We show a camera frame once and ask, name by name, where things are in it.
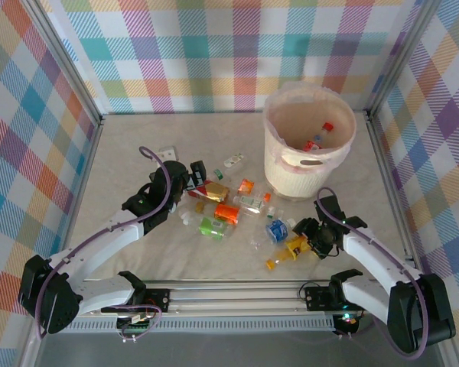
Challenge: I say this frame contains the orange juice bottle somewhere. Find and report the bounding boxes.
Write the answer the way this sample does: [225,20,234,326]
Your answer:
[265,232,318,272]

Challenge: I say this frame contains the aluminium frame post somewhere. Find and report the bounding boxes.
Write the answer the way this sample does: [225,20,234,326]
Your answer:
[21,0,104,129]
[366,0,444,119]

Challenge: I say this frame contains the orange label bottle gold cap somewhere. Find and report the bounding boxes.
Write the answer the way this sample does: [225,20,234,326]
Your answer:
[194,201,242,226]

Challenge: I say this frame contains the green controller board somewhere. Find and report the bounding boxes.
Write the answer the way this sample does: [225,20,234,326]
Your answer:
[116,311,154,343]

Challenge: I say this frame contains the long aluminium base rail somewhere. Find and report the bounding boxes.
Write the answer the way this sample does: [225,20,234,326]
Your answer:
[26,281,451,318]

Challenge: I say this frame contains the controller board with lit LED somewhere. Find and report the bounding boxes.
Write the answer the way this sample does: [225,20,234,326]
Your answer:
[334,311,363,337]

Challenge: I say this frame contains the orange-label orange-capped clear bottle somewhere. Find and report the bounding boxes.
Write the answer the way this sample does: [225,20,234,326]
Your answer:
[229,177,272,203]

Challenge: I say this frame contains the small bottle white round label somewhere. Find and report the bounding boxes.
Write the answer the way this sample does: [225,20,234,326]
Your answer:
[223,152,246,169]

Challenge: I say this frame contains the cream plastic bin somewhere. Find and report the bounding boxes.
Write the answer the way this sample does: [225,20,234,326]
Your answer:
[262,82,359,202]

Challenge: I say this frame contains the clear bottle green white label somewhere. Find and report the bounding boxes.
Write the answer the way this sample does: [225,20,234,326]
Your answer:
[233,194,265,213]

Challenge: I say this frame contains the grey slotted cable duct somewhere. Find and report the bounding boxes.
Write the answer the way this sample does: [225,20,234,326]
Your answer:
[41,319,337,333]

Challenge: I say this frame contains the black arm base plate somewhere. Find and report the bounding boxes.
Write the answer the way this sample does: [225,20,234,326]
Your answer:
[304,284,376,311]
[141,288,171,313]

